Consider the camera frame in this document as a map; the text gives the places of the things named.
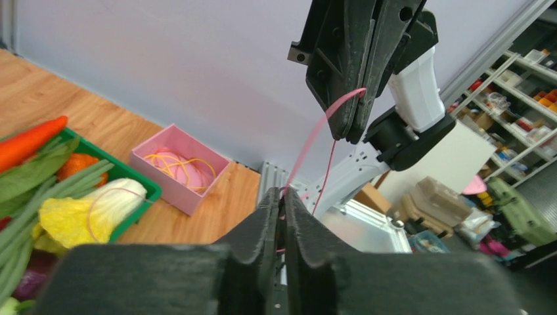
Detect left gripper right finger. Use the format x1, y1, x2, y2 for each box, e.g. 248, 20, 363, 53
283, 188, 522, 314

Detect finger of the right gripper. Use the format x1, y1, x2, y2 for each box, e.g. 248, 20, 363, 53
346, 1, 424, 144
287, 0, 380, 141

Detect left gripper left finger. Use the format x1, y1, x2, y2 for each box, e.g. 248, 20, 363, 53
32, 188, 280, 314

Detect pink rubber band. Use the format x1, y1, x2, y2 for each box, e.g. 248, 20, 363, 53
282, 87, 367, 216

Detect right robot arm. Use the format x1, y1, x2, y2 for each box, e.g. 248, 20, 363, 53
288, 0, 455, 216

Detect pink plastic box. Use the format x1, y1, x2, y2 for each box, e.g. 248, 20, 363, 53
129, 124, 231, 216

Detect yellow rubber bands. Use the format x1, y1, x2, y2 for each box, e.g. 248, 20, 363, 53
143, 150, 217, 194

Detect storage shelf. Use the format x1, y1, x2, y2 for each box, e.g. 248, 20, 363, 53
449, 49, 556, 186

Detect green plastic tray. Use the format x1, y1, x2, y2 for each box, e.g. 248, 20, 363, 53
75, 136, 162, 243

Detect yellow napa cabbage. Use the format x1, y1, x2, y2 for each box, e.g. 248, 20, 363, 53
32, 178, 147, 256

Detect purple eggplant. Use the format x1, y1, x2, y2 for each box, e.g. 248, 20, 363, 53
11, 250, 58, 302

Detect orange small vegetable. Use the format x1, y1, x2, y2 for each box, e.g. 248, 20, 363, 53
56, 153, 114, 189

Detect green long beans bundle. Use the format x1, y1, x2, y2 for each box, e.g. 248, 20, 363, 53
1, 159, 114, 304

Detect green leafy vegetable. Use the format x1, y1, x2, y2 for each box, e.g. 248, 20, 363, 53
1, 136, 80, 218

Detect orange carrot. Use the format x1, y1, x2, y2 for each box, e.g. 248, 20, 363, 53
1, 115, 68, 173

